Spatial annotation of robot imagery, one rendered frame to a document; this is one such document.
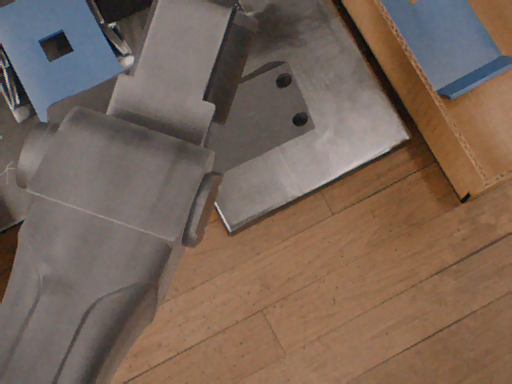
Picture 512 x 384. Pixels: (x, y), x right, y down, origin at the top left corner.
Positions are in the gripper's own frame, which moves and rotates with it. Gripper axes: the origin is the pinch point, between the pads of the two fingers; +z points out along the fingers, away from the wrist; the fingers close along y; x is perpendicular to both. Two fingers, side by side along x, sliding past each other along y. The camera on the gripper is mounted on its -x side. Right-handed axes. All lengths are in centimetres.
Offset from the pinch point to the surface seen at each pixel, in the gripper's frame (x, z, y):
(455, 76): -28.9, 7.9, -8.2
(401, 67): -23.9, 5.4, -5.0
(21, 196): 7.7, 11.9, -2.1
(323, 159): -15.2, 6.3, -9.1
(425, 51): -27.8, 9.3, -5.4
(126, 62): -4.0, 5.8, 4.5
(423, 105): -23.9, 4.1, -8.3
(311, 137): -15.2, 7.2, -7.3
